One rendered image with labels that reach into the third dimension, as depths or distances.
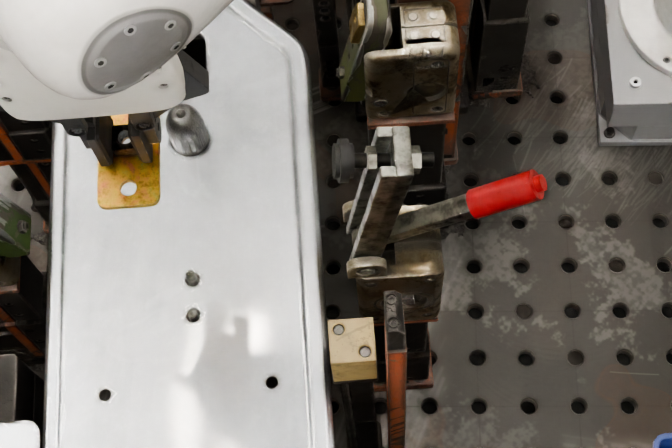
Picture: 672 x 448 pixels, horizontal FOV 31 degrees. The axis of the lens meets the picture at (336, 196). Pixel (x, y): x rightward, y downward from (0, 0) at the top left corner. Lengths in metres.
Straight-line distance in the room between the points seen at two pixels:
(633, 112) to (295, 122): 0.42
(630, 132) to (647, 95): 0.08
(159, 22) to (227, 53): 0.61
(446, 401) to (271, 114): 0.38
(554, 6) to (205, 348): 0.67
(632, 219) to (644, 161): 0.07
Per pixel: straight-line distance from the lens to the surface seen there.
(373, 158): 0.77
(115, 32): 0.45
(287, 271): 0.97
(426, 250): 0.92
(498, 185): 0.85
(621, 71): 1.29
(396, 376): 0.85
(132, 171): 0.74
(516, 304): 1.28
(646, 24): 1.31
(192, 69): 0.66
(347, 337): 0.88
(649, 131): 1.34
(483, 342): 1.27
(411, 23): 0.99
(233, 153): 1.02
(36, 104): 0.66
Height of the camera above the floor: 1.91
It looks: 67 degrees down
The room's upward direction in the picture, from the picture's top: 7 degrees counter-clockwise
